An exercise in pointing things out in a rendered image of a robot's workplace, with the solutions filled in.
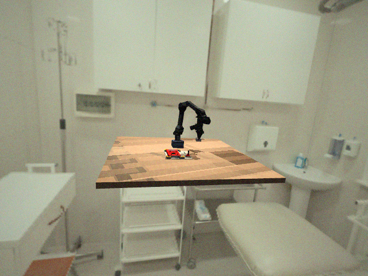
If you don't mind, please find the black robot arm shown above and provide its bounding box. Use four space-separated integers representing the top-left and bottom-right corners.
173 101 211 141

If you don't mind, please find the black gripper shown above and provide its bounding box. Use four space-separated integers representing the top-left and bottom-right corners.
195 123 204 139

